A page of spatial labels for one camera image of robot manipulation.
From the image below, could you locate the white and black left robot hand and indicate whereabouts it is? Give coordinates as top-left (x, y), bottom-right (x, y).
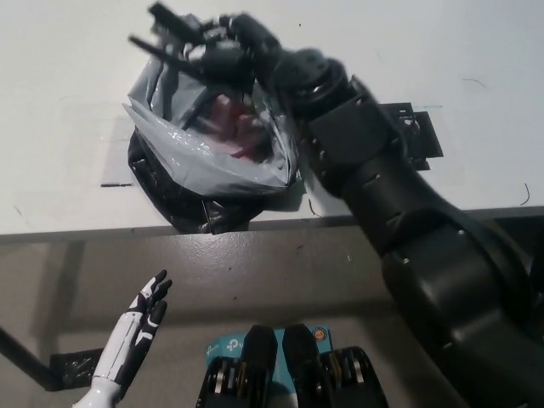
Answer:
top-left (92, 269), bottom-right (173, 386)

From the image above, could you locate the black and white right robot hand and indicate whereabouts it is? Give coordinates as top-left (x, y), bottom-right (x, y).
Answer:
top-left (185, 11), bottom-right (282, 87)

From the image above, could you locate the grey and black plastic bag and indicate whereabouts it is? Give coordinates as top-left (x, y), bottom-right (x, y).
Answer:
top-left (122, 14), bottom-right (309, 235)

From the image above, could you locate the pink item inside bag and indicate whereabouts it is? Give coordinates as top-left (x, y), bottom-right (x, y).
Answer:
top-left (212, 95), bottom-right (264, 158)

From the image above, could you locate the black floor tape patch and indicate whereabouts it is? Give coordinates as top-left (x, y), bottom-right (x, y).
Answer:
top-left (49, 350), bottom-right (105, 391)

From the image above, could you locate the black tape square marker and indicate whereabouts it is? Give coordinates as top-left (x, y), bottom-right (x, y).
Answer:
top-left (377, 100), bottom-right (444, 172)

